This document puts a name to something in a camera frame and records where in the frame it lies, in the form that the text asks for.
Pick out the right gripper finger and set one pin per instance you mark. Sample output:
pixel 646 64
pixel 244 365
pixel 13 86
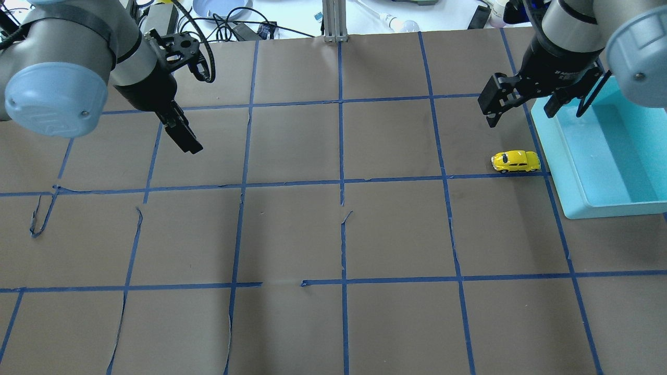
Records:
pixel 553 106
pixel 493 119

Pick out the blue plate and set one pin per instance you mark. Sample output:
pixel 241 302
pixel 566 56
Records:
pixel 207 9

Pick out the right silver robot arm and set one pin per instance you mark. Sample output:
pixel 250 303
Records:
pixel 577 47

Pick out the turquoise plastic bin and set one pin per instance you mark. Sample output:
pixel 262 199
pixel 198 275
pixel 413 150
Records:
pixel 610 161

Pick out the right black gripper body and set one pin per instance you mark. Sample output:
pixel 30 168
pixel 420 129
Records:
pixel 553 67

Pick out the aluminium frame post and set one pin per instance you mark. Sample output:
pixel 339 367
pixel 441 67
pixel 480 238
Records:
pixel 334 21

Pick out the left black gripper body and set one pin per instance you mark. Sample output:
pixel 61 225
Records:
pixel 147 91

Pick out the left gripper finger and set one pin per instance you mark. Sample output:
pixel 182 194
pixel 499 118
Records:
pixel 183 137

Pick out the yellow toy beetle car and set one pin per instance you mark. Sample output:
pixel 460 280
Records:
pixel 515 161

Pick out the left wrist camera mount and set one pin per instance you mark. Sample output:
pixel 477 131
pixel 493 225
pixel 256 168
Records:
pixel 179 50

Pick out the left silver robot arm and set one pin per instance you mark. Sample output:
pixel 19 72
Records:
pixel 58 64

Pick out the black power adapter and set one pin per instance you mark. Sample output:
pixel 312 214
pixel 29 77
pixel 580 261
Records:
pixel 160 16

